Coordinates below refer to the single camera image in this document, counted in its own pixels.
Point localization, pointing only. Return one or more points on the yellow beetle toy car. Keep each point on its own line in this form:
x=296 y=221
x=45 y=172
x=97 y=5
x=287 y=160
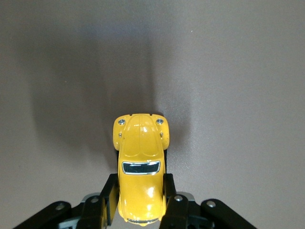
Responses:
x=140 y=167

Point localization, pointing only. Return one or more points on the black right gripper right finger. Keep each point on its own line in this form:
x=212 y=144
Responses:
x=178 y=210

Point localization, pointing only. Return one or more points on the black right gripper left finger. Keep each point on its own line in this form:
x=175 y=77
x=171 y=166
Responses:
x=95 y=210

